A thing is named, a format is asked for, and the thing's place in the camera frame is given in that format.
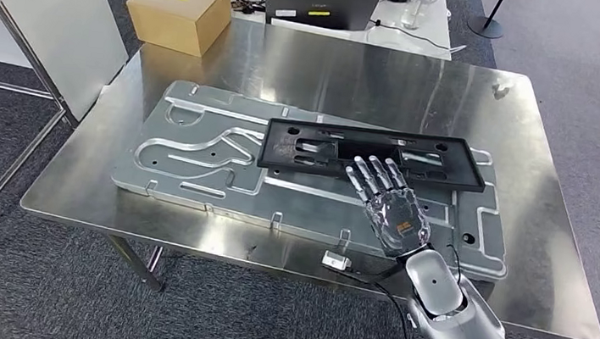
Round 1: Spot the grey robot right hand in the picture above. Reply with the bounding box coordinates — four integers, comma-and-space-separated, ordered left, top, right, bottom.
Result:
336, 152, 442, 263

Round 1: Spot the black plastic plate part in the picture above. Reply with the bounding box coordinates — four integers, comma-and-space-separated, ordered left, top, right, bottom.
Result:
256, 116, 492, 196

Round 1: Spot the stainless steel workbench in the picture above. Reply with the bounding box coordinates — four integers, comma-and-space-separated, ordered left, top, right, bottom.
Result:
10, 0, 600, 339

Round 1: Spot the white desk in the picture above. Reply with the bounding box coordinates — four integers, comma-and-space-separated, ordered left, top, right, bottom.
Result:
194, 0, 473, 64

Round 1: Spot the stamped metal panel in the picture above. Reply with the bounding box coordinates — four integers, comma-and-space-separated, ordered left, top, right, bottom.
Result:
102, 72, 526, 284

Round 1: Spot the black stanchion base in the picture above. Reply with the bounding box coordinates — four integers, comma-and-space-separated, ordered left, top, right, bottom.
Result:
465, 0, 510, 42

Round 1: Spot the clear glass bottle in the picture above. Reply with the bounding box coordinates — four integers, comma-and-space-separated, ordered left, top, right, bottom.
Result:
399, 0, 441, 34

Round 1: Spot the brown cardboard box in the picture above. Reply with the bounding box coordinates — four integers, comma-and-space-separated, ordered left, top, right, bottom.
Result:
120, 0, 235, 61

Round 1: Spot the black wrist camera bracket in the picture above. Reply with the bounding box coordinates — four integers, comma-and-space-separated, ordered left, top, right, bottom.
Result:
321, 253, 415, 291

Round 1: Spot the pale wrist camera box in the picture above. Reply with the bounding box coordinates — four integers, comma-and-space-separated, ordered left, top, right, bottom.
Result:
320, 250, 353, 273

